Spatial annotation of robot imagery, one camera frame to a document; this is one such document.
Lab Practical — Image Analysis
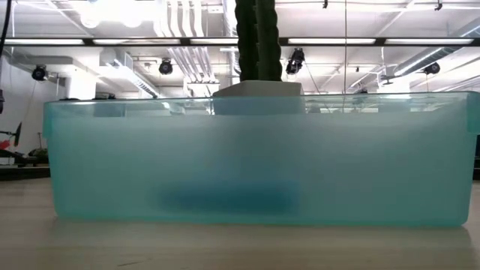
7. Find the black red background stand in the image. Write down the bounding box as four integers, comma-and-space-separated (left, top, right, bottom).
0, 121, 23, 158

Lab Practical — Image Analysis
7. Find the black overhead rig frame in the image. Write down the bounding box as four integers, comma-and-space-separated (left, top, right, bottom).
0, 37, 476, 47

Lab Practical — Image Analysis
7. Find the thin hanging cable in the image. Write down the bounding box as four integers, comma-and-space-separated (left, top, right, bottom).
343, 0, 348, 113

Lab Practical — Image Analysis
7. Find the black hanging cable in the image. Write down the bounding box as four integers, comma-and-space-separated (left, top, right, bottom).
0, 0, 14, 61

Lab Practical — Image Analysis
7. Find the black table rail frame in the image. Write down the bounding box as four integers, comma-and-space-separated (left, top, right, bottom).
0, 163, 52, 182

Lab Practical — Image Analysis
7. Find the translucent teal plastic bin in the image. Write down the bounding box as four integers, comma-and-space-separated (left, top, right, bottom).
42, 91, 480, 228

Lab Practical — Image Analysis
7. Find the black ceiling spotlight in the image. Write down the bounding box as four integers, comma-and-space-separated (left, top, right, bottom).
31, 64, 49, 82
285, 47, 306, 76
423, 61, 441, 76
158, 58, 174, 76

